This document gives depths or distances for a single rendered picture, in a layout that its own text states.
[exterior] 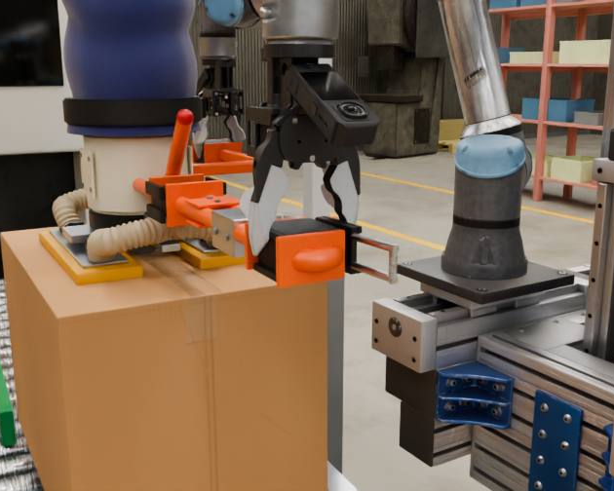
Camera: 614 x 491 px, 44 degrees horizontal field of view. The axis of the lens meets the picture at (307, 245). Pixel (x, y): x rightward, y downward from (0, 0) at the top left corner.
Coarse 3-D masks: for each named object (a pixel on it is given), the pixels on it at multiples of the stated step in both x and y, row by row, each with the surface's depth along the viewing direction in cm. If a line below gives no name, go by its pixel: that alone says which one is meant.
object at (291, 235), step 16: (272, 224) 78; (288, 224) 78; (304, 224) 78; (320, 224) 78; (272, 240) 76; (288, 240) 72; (304, 240) 73; (320, 240) 74; (336, 240) 75; (256, 256) 80; (272, 256) 76; (288, 256) 73; (272, 272) 76; (288, 272) 73; (304, 272) 74; (320, 272) 75; (336, 272) 76
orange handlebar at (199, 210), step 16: (224, 160) 161; (240, 160) 153; (144, 192) 116; (176, 208) 103; (192, 208) 97; (208, 208) 95; (224, 208) 98; (192, 224) 97; (208, 224) 92; (240, 224) 85; (240, 240) 84; (304, 256) 72; (320, 256) 73; (336, 256) 73
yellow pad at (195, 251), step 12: (180, 240) 132; (192, 240) 130; (204, 240) 129; (180, 252) 128; (192, 252) 123; (204, 252) 122; (216, 252) 123; (204, 264) 120; (216, 264) 121; (228, 264) 122
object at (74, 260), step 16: (80, 224) 132; (48, 240) 133; (64, 240) 130; (64, 256) 121; (80, 256) 119; (128, 256) 121; (80, 272) 112; (96, 272) 112; (112, 272) 113; (128, 272) 115
